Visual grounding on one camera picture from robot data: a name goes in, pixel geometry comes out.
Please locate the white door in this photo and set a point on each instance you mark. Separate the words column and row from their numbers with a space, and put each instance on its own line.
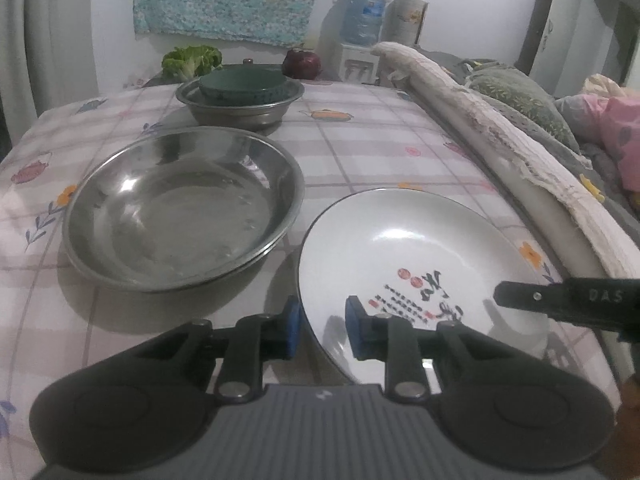
column 585, row 20

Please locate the teal floral hanging cloth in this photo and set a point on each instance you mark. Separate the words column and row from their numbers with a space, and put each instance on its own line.
column 225, row 0

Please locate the person's right forearm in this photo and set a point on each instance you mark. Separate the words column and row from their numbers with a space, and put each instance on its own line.
column 631, row 400

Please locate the red cabbage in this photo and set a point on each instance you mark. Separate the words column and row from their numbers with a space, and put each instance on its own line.
column 301, row 64

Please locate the cream cloth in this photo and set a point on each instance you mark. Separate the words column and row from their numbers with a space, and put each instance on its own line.
column 607, row 87

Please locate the rolled floral mat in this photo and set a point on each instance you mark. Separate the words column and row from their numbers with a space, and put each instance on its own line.
column 406, row 20

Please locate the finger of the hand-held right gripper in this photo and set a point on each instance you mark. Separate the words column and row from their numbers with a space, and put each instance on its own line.
column 525, row 296

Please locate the green leaf print pillow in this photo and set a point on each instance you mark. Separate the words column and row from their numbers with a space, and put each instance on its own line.
column 525, row 105

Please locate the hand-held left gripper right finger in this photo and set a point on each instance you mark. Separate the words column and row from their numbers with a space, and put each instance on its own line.
column 356, row 327

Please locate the green ceramic bowl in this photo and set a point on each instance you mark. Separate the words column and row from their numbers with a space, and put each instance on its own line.
column 240, row 87

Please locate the grey blanket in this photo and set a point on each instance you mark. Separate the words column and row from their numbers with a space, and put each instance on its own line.
column 612, row 185

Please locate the large steel basin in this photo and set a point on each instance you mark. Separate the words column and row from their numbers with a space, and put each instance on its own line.
column 175, row 215

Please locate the pink blanket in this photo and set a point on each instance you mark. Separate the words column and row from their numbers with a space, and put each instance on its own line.
column 622, row 135

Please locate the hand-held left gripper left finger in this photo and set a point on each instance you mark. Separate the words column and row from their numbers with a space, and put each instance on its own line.
column 292, row 327

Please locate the rolled white mat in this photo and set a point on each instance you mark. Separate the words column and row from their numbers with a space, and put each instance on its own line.
column 500, row 130

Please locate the white printed ceramic plate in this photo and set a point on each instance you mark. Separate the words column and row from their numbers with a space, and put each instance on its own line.
column 415, row 240

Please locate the green leafy vegetable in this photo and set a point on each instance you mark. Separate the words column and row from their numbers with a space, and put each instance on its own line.
column 192, row 60

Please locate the stainless steel bowl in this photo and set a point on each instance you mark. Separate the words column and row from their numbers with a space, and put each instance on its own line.
column 235, row 115

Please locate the blue water dispenser bottle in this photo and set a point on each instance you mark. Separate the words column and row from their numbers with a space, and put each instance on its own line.
column 364, row 17

